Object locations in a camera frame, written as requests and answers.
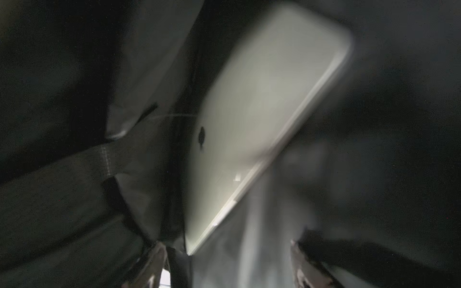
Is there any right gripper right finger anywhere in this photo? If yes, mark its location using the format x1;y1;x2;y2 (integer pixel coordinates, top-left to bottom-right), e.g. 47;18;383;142
290;230;343;288

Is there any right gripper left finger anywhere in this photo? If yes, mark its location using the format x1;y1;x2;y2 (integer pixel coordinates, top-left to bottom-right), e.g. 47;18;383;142
122;242;168;288

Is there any grey zippered laptop bag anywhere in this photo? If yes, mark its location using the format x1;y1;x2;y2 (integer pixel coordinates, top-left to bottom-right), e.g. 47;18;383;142
1;1;461;288

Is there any silver apple laptop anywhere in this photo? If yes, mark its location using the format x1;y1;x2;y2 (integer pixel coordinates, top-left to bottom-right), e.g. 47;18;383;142
183;2;354;255

